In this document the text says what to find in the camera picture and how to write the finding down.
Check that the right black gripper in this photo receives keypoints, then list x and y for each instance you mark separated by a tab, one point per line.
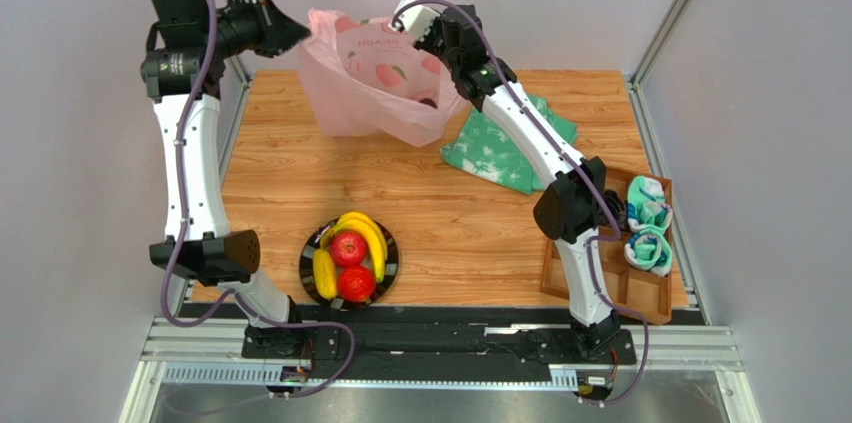
435	40

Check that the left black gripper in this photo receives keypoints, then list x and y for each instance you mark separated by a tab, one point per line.
276	32

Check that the pink plastic bag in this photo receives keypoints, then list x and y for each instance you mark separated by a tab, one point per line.
361	78

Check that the yellow banana bunch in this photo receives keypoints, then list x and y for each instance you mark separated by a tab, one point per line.
369	230

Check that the red apple fruit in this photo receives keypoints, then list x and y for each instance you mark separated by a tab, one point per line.
348	249

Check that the yellow mango fruit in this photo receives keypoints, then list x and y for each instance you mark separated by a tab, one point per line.
325	274

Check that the red tomato fruit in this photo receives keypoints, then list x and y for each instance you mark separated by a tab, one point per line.
356	284

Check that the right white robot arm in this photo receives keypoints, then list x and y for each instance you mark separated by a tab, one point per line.
571	207

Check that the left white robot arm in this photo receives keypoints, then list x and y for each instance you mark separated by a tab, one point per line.
185	54

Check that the red fruit in bag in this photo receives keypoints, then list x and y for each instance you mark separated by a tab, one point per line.
429	102

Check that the green white cloth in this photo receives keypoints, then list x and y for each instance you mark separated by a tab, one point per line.
484	150

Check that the dark round plate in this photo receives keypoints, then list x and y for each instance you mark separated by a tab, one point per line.
306	277

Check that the teal white sock upper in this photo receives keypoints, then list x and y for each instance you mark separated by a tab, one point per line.
647	206

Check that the teal white sock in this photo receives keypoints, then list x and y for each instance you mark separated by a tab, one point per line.
650	251
647	206

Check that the teal white sock lower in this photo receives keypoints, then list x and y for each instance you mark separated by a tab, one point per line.
650	251

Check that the wooden compartment tray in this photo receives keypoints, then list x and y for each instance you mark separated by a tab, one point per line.
628	286

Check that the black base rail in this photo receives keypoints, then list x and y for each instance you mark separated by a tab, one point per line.
443	344

